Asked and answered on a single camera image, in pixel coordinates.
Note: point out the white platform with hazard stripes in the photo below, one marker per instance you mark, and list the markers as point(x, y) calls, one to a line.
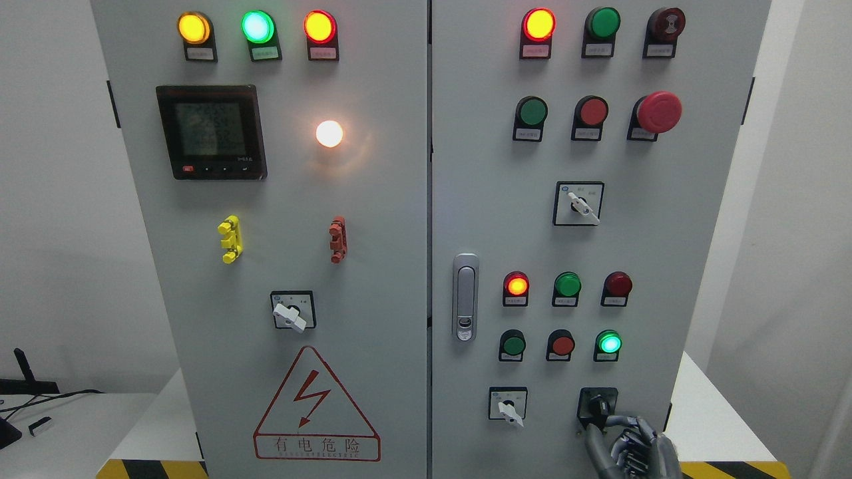
point(711, 438)

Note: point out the silver door latch handle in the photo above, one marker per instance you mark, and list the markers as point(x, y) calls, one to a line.
point(465, 296)

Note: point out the green push button upper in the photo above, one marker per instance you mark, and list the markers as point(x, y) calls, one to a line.
point(530, 115)

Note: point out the yellow indicator lamp top left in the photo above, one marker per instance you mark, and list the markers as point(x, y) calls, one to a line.
point(198, 37)

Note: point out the red lit lamp left door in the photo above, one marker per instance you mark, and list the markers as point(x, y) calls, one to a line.
point(321, 32)

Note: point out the white selector switch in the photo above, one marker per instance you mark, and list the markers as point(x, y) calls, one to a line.
point(577, 203)
point(508, 404)

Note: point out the red push button lower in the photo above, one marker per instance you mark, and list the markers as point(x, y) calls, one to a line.
point(560, 346)

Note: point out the green lamp middle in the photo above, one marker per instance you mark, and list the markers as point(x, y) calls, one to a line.
point(566, 290)

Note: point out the green lamp right top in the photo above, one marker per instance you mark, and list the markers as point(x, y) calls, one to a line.
point(599, 33)

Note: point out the dark red buzzer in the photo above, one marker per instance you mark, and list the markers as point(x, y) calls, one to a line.
point(664, 27)

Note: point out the white selector switch upper right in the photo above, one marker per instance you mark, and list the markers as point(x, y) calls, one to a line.
point(577, 203)

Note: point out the green push button lower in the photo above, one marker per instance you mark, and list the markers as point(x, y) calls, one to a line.
point(512, 345)

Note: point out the red push button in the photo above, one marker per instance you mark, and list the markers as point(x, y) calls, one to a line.
point(588, 118)
point(560, 346)

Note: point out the red lamp middle right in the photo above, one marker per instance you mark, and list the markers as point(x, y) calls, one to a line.
point(616, 289)

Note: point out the red emergency stop mushroom button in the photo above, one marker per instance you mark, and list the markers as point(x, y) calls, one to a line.
point(654, 114)

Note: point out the black digital power meter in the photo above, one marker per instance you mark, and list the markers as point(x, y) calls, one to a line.
point(213, 132)

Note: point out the grey cabinet door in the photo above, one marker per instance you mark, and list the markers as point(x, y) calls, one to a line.
point(494, 196)
point(371, 308)

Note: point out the green lamp lower right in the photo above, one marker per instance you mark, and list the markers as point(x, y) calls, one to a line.
point(607, 346)

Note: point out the red electrical hazard warning sticker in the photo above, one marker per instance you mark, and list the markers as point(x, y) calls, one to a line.
point(313, 417)

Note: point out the red lit lamp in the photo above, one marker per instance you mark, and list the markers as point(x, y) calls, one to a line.
point(537, 29)
point(516, 289)

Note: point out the green lit indicator lamp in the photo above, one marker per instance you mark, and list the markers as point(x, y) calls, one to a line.
point(262, 36)

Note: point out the white selector switch lower right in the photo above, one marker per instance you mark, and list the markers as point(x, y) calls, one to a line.
point(508, 404)

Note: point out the white lit indicator lamp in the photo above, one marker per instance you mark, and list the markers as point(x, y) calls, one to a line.
point(329, 133)

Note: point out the red lit lamp middle left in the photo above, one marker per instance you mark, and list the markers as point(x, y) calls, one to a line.
point(516, 289)

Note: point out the red test terminal block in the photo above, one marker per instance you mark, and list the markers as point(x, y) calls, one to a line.
point(338, 239)

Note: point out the yellow test terminal block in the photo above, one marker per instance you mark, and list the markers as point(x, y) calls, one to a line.
point(231, 240)

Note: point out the red lit lamp right top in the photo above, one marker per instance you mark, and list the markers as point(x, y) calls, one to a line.
point(537, 29)

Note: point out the grey cabinet left door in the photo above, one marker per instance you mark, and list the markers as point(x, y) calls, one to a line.
point(371, 308)

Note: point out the small black white adapter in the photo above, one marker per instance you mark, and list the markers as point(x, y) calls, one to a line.
point(40, 425)

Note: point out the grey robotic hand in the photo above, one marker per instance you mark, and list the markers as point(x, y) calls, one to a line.
point(639, 451)

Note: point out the red push button upper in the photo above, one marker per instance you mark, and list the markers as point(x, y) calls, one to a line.
point(588, 118)

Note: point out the grey cabinet right door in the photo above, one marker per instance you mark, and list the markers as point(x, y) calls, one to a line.
point(494, 196)

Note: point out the black rotary knob switch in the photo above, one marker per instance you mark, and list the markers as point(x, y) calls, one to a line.
point(595, 405)

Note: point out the black device with antenna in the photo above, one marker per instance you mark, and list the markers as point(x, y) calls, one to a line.
point(26, 386)

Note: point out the white selector switch left door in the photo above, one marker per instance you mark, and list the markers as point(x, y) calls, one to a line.
point(293, 309)

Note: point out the green push button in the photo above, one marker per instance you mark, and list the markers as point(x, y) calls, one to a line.
point(512, 345)
point(530, 115)

